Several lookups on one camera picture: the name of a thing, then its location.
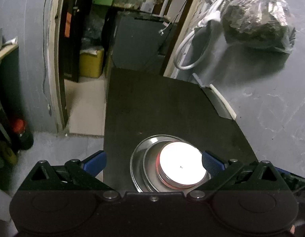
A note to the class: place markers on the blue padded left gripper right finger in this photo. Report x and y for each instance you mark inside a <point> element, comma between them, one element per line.
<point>213,164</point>

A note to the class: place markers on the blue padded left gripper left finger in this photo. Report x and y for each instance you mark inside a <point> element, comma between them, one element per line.
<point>95,163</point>

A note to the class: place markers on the small steel container white lid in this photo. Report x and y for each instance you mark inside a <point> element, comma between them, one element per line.
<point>179,165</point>

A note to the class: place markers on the steel plate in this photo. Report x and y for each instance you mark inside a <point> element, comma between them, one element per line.
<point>139,165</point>

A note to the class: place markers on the shiny steel bowl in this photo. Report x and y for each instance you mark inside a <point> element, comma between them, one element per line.
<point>169,166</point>

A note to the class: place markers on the red capped dark bottle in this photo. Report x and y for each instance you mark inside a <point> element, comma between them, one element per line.
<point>23,136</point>

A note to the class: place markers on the yellow jerrycan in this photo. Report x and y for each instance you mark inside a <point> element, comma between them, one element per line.
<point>91,61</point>

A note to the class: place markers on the dark grey cabinet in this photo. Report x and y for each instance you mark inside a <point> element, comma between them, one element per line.
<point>141,41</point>

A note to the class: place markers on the beige side shelf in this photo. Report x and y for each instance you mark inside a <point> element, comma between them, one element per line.
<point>8,48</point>

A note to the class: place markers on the plastic bag of dark material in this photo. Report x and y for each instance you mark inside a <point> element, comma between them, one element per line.
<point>259,24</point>

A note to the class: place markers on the knife with white handle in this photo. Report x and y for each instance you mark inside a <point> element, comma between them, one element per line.
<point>221,105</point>

